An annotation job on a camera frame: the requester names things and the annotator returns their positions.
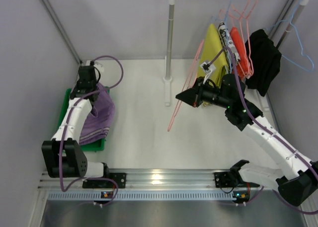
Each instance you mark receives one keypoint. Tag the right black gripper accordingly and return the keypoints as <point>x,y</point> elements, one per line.
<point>198,94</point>

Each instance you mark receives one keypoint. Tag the pink wire hanger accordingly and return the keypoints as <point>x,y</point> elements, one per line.
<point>190,80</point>

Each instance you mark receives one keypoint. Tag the purple trousers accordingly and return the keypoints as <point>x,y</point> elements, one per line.
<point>99,120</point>

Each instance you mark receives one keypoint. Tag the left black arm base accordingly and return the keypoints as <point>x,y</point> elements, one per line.
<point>118,177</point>

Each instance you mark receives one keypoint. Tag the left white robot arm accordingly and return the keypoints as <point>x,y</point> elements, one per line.
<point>62,154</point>

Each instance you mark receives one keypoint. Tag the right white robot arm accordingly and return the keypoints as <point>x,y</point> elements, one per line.
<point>296,177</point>

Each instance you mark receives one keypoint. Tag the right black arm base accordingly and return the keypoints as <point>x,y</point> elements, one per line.
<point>224,179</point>

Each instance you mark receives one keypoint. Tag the yellow-green trousers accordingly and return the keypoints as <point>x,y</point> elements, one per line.
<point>212,46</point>

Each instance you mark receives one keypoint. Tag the pink hanger pair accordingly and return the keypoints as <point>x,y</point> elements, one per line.
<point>240,20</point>

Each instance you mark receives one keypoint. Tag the orange patterned cloth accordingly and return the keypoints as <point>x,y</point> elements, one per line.
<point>243,63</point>

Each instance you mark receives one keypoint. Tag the black white patterned cloth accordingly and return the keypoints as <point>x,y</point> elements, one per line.
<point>226,40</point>

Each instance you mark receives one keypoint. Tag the black garment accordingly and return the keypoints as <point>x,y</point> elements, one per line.
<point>265,59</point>

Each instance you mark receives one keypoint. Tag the rack vertical post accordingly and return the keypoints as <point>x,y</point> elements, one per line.
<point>167,79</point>

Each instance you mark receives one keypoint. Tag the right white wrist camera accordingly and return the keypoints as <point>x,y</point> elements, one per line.
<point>208,68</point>

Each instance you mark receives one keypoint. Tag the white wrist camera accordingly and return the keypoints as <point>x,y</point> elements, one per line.
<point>98,65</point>
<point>208,68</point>

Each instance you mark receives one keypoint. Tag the aluminium mounting rail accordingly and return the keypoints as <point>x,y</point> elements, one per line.
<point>183,179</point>

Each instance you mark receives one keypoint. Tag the blue wire hanger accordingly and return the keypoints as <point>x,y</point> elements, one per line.
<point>224,16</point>

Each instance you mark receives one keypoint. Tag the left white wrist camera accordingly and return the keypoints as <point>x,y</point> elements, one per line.
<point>98,65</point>

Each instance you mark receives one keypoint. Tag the grey slotted cable duct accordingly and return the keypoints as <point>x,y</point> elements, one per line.
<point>128,195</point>

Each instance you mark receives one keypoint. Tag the aluminium frame strut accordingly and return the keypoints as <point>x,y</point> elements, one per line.
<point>61,30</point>

